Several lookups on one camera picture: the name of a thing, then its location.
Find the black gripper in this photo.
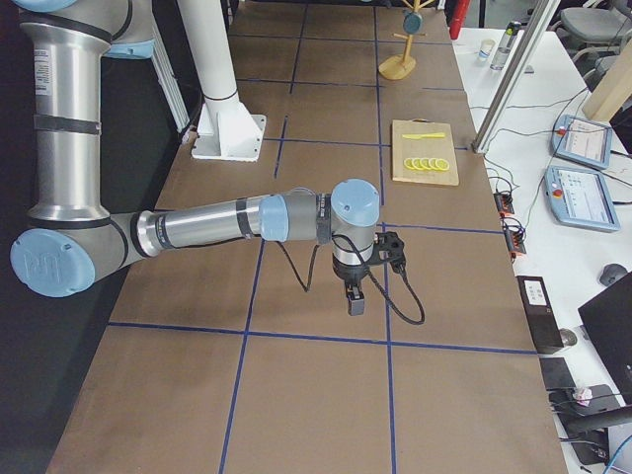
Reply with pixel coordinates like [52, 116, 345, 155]
[333, 257, 368, 316]

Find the teal ribbed mug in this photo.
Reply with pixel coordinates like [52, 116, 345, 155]
[402, 11, 424, 36]

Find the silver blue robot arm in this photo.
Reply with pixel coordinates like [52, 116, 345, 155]
[1, 2, 280, 328]

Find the wooden cup rack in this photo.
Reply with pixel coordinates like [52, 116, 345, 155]
[377, 1, 435, 81]

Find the white paper cup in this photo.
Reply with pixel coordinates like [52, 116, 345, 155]
[477, 39, 496, 63]

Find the wooden cutting board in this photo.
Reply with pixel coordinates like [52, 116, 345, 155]
[391, 119, 459, 187]

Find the lower orange black connector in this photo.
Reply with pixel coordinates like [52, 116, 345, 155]
[502, 217, 526, 260]

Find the orange black connector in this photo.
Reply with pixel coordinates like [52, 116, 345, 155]
[502, 217, 526, 260]
[494, 192, 514, 217]

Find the upper orange black connector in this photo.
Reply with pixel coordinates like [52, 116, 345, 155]
[494, 192, 514, 217]

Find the yellow plastic knife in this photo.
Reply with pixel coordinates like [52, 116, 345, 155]
[401, 132, 446, 140]

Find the black box with label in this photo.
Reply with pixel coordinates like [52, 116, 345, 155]
[516, 276, 563, 355]

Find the black flat device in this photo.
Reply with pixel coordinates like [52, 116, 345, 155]
[539, 357, 577, 391]

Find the lower teach pendant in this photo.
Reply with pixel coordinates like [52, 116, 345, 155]
[544, 166, 620, 232]

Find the teach pendant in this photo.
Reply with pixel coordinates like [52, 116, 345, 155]
[544, 166, 620, 232]
[551, 115, 613, 170]

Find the black laptop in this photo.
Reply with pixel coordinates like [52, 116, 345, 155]
[579, 278, 631, 404]

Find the grey computer mouse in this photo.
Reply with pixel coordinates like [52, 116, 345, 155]
[598, 264, 628, 286]

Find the upper teach pendant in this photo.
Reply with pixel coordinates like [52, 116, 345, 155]
[551, 115, 613, 170]

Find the red fire extinguisher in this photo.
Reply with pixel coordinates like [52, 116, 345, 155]
[449, 0, 470, 40]

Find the clear water bottle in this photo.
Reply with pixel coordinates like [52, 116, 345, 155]
[490, 21, 521, 71]

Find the wooden plank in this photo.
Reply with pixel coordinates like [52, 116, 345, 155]
[583, 35, 632, 121]

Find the grey office chair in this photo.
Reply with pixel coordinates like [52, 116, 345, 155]
[551, 1, 631, 64]

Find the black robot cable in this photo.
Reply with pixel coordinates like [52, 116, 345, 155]
[278, 231, 426, 326]

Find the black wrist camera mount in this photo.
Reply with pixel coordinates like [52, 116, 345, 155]
[367, 231, 406, 275]

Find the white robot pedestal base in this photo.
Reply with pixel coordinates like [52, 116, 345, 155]
[178, 0, 267, 162]

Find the aluminium frame post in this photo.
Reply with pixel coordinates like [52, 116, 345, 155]
[472, 0, 560, 153]

